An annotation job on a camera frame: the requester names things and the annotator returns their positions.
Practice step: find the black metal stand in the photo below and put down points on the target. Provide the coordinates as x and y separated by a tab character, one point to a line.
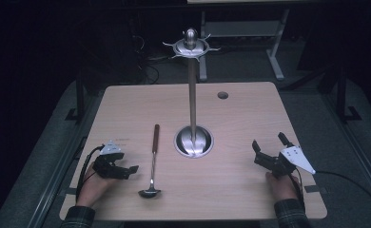
79	98
343	98

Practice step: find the metal utensil stand with hooks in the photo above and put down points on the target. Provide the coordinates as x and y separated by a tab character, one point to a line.
192	95

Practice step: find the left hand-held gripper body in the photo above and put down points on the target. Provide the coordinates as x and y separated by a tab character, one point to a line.
110	166

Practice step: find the white metal desk frame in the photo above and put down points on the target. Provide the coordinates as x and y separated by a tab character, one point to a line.
244	30

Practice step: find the person's left hand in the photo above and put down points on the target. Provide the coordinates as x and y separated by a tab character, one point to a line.
93	186

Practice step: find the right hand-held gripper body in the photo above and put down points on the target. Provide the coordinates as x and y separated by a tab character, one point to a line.
283	162

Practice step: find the person's right hand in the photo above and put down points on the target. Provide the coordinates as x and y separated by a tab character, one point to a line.
282	187

